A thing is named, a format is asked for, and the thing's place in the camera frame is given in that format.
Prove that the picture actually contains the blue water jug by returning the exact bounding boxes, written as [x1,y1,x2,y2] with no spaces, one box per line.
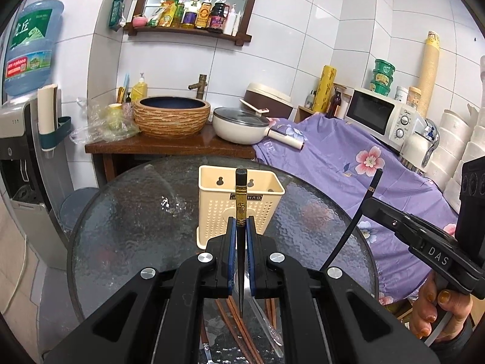
[3,0,65,97]

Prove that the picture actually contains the white paper cup sleeve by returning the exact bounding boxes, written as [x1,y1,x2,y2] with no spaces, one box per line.
[37,84,61,137]

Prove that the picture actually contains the dark wooden counter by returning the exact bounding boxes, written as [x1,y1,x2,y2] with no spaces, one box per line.
[84,123,258,183]

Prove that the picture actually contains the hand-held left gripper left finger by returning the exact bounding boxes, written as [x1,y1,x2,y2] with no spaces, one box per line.
[45,216,236,364]

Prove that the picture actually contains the white pan with glass lid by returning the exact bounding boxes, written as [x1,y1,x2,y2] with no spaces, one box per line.
[211,107,306,150]

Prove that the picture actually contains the tan lidded jar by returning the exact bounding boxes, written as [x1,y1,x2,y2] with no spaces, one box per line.
[406,86,422,109]

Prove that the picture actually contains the beige perforated utensil holder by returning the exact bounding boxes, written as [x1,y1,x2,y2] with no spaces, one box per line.
[196,165,286,249]

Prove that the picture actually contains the black chopstick with gold band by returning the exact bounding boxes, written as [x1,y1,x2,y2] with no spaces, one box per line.
[235,167,248,317]
[322,170,383,271]

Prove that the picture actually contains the tall stack of paper cups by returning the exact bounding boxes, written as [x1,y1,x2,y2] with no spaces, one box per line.
[415,31,442,120]

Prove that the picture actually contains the dark soy sauce bottle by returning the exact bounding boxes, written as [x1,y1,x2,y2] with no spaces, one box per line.
[207,0,230,33]

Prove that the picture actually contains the white electric kettle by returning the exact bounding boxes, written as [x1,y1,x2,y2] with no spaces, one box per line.
[400,119,440,173]

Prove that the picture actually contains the purple floral cloth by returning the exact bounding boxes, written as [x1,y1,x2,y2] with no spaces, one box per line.
[252,114,461,312]

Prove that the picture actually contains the brown glass bottle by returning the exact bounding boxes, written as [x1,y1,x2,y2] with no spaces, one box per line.
[326,87,342,118]

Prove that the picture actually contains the grey water dispenser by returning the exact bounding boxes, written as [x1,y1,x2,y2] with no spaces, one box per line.
[0,100,72,270]

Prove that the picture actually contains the white squeeze bottle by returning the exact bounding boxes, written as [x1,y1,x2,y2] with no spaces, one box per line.
[223,4,240,35]

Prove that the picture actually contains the grey round stool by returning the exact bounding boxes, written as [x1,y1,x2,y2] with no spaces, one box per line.
[59,187,100,236]

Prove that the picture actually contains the yellow seasoning packet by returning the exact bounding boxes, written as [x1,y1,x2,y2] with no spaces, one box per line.
[156,0,179,28]

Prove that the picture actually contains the wooden crate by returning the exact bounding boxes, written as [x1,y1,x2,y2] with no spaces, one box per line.
[293,83,355,124]

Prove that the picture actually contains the clear plastic bag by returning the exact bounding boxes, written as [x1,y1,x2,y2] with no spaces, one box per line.
[69,96,142,145]

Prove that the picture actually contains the yellow oil bottle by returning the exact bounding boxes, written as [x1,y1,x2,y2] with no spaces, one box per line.
[172,0,187,28]

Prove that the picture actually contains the yellow cup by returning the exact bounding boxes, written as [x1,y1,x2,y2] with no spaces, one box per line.
[108,103,122,130]

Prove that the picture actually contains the teal cup holder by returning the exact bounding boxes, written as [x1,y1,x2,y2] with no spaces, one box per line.
[38,116,72,150]

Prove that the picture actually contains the white plastic bottle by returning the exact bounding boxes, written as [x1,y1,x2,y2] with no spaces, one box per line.
[337,93,351,119]

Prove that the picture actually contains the purple label bottle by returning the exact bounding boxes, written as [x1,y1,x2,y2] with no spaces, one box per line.
[182,0,201,29]

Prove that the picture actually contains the woven pattern sink basin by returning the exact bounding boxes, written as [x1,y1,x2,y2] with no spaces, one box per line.
[132,96,211,139]

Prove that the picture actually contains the round glass table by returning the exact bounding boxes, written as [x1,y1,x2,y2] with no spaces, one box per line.
[66,155,380,364]

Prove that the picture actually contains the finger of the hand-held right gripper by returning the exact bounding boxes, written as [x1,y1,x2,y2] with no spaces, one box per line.
[362,197,429,251]

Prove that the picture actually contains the green hanging packet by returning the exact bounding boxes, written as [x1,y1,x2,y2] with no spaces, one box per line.
[108,0,126,31]

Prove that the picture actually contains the brown and white rice cooker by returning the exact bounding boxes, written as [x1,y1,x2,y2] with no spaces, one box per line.
[242,82,294,120]

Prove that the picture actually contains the yellow soap pump bottle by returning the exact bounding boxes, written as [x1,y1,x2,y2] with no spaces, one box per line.
[131,72,148,102]

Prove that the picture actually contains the white microwave oven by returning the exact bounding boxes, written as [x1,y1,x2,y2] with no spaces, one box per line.
[343,87,427,152]

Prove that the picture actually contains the stacks of white bowls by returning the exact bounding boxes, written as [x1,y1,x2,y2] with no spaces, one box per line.
[422,108,485,213]

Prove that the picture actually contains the brown label sauce bottle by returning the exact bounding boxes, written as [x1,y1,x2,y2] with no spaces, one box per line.
[195,0,213,30]

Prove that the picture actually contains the yellow wrap roll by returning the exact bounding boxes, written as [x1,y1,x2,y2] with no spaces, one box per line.
[314,65,338,113]

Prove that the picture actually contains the person's right hand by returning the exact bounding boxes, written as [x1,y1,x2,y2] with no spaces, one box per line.
[411,273,474,345]

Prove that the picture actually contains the wooden mirror wall shelf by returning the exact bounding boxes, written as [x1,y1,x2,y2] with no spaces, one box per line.
[124,0,267,46]

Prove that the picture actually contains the brass faucet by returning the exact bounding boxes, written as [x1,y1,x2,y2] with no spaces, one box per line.
[188,75,208,100]

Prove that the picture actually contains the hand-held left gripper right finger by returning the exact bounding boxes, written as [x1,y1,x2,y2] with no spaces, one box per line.
[247,216,442,364]

